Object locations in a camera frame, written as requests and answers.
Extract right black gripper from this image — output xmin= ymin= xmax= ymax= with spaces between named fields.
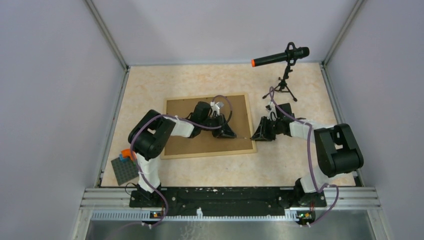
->
xmin=251 ymin=116 xmax=283 ymax=142

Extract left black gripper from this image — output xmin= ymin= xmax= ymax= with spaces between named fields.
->
xmin=200 ymin=113 xmax=237 ymax=139

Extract wooden picture frame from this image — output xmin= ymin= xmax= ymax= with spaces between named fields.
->
xmin=161 ymin=93 xmax=257 ymax=160

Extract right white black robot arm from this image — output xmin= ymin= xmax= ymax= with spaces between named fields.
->
xmin=251 ymin=102 xmax=364 ymax=206

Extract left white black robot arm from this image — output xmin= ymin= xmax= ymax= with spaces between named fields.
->
xmin=128 ymin=101 xmax=237 ymax=207

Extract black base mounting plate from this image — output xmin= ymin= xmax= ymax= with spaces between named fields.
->
xmin=129 ymin=186 xmax=327 ymax=217

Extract black microphone orange tip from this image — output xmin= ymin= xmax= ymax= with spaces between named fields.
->
xmin=251 ymin=47 xmax=310 ymax=67

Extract black mini tripod stand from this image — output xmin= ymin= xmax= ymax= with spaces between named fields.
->
xmin=260 ymin=42 xmax=298 ymax=102

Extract orange curved toy block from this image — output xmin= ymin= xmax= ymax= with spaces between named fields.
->
xmin=120 ymin=148 xmax=135 ymax=162

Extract blue lego brick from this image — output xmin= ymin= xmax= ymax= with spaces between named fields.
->
xmin=119 ymin=154 xmax=128 ymax=163

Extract grey lego baseplate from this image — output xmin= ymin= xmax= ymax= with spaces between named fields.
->
xmin=111 ymin=157 xmax=139 ymax=186

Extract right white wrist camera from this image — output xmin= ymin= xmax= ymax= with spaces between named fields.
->
xmin=265 ymin=101 xmax=278 ymax=121

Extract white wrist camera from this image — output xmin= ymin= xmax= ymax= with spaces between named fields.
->
xmin=265 ymin=101 xmax=278 ymax=121
xmin=210 ymin=101 xmax=225 ymax=117

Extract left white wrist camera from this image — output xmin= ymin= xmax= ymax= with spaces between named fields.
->
xmin=210 ymin=101 xmax=225 ymax=117

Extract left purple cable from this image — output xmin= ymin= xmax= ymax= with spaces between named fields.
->
xmin=129 ymin=94 xmax=234 ymax=230

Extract purple cable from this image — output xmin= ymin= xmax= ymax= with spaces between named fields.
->
xmin=129 ymin=94 xmax=234 ymax=230
xmin=268 ymin=86 xmax=341 ymax=229

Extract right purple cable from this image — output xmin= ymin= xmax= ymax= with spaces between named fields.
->
xmin=268 ymin=86 xmax=341 ymax=229

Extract aluminium front rail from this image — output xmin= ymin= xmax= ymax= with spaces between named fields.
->
xmin=80 ymin=187 xmax=381 ymax=223

